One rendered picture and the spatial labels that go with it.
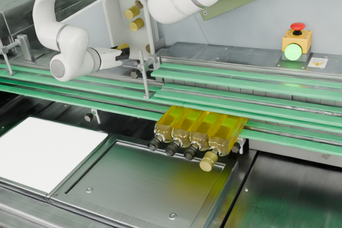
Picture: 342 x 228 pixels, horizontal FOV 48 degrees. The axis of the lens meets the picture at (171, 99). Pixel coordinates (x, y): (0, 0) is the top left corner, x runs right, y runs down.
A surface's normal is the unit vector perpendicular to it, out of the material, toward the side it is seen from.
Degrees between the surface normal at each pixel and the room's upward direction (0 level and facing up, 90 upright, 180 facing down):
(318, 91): 90
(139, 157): 90
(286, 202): 89
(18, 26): 90
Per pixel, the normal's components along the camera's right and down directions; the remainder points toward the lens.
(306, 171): -0.13, -0.85
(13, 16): 0.88, 0.14
